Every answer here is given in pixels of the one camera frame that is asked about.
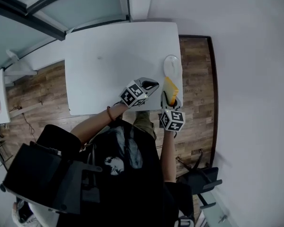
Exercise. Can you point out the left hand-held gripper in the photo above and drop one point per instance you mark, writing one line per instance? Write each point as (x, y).
(132, 96)

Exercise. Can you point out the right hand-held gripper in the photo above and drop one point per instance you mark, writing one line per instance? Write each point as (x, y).
(172, 119)

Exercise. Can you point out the yellow sponge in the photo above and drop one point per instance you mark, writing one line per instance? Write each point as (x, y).
(170, 90)

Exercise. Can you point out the white plate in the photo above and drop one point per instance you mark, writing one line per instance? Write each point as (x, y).
(171, 65)

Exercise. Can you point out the person's left forearm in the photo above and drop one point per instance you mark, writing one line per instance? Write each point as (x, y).
(94, 126)

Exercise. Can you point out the person's right forearm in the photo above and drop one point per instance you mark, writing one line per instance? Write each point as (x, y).
(168, 157)

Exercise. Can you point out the olive trousers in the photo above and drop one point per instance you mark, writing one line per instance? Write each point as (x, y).
(144, 122)

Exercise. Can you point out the white folding table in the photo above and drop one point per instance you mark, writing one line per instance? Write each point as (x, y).
(113, 55)

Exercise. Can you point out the black office chair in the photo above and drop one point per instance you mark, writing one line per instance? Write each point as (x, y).
(201, 178)

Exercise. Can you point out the black printed t-shirt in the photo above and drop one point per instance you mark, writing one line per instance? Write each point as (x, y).
(132, 185)

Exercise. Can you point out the black chest-mounted box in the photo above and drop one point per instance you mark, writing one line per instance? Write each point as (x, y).
(38, 174)

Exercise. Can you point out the white side table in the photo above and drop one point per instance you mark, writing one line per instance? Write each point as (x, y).
(3, 98)

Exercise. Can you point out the dark window frame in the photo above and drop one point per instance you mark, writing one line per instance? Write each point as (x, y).
(26, 15)

